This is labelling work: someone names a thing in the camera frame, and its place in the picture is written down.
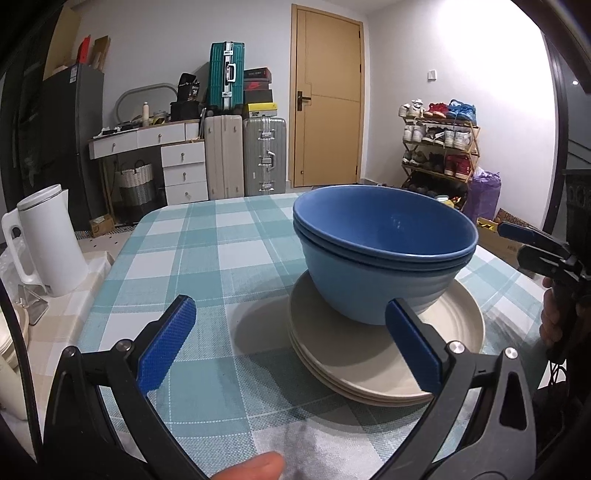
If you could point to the dark grey refrigerator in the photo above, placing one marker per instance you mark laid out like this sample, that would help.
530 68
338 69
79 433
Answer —
74 147

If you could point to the beige checked cloth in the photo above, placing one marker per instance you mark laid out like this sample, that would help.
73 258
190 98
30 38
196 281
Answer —
69 318

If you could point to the person's right hand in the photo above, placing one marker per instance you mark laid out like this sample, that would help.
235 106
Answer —
550 318

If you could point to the cream lidded container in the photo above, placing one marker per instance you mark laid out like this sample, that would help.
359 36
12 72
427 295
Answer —
11 337

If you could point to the large printed cardboard box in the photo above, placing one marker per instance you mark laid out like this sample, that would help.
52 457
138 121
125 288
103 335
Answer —
503 244

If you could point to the cream plate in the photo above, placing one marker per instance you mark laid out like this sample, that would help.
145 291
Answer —
374 400
364 391
461 314

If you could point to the white dresser with drawers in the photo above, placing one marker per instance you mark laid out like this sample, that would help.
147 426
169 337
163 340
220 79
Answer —
184 175

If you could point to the light blue bowl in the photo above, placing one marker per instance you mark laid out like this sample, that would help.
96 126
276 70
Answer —
360 290

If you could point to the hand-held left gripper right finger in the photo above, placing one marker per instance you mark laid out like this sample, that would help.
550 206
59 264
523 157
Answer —
411 341

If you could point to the white bottle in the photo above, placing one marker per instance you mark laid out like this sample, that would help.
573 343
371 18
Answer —
146 115

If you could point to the black shelf unit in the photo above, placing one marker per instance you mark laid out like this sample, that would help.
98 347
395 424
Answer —
23 138

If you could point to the small cardboard box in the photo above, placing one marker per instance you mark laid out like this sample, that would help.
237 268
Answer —
100 226

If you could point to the black storage box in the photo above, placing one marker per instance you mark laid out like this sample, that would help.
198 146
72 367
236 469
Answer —
186 111

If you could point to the patterned floor rug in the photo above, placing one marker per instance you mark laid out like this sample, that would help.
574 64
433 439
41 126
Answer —
106 231

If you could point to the black bag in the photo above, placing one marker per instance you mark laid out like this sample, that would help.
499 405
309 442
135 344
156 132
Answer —
188 87

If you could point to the oval grey-framed mirror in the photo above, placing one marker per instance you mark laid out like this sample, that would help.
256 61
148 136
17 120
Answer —
138 88

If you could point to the wooden shoe rack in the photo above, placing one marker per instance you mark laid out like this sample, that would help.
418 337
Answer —
474 143

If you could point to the beige suitcase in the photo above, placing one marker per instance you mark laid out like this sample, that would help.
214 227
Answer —
224 157

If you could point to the wooden door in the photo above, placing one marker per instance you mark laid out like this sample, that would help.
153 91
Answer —
332 129

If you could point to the brown cardboard box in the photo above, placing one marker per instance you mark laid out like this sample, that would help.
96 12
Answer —
100 53

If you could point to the white electric kettle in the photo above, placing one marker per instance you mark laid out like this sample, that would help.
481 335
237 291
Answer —
51 240

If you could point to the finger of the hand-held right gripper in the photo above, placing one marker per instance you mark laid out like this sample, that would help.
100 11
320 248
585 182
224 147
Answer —
542 263
526 235

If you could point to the woven basket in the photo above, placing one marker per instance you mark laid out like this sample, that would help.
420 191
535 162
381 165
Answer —
136 184

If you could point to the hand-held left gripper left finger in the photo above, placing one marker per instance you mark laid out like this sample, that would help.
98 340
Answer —
168 341

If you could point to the teal suitcase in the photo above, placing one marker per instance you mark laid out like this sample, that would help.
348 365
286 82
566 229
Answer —
219 78

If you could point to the person's left hand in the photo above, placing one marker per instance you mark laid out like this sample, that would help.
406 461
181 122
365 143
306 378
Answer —
254 468

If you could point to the metal stand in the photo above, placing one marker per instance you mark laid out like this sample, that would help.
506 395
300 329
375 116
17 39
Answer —
34 302

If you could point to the black shoe box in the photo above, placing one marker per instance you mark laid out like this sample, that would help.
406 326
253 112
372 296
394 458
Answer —
257 74
258 97

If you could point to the silver suitcase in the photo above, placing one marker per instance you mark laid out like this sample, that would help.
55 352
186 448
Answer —
264 157

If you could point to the yellow shoe box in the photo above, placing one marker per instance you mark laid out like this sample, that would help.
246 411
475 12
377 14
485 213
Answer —
262 110

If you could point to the purple plastic bag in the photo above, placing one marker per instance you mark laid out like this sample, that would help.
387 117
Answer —
485 198

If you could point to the flat cardboard sheet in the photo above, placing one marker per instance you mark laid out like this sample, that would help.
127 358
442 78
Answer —
62 44

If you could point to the shoe rack with shoes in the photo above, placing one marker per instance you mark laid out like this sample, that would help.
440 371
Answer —
455 138

